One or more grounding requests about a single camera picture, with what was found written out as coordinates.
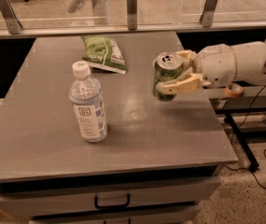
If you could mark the blue plastic water bottle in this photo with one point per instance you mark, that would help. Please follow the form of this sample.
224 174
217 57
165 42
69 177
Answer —
88 104

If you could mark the middle metal bracket post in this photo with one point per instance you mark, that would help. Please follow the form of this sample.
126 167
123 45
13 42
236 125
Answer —
132 14

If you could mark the green soda can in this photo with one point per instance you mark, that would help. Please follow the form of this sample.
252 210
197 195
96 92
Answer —
167 66

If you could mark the roll of masking tape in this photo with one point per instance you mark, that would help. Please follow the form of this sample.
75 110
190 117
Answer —
234 90

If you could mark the black table leg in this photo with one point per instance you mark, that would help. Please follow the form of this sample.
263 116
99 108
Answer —
254 165

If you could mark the green chip bag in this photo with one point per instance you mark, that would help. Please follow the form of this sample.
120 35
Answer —
103 53

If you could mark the metal bracket post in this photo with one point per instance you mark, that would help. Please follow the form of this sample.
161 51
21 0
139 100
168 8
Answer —
206 20
132 14
12 23

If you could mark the black upper drawer handle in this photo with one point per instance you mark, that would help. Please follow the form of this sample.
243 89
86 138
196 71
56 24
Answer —
112 201

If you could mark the left metal bracket post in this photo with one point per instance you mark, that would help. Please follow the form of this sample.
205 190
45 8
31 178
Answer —
12 23

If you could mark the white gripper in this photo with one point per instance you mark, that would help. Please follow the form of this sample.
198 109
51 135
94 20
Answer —
216 64

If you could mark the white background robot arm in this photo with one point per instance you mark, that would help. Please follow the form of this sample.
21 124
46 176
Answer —
99 9

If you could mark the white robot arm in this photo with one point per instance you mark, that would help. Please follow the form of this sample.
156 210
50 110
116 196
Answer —
250 63

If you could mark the right metal bracket post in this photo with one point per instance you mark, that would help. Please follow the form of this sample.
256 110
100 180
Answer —
206 20

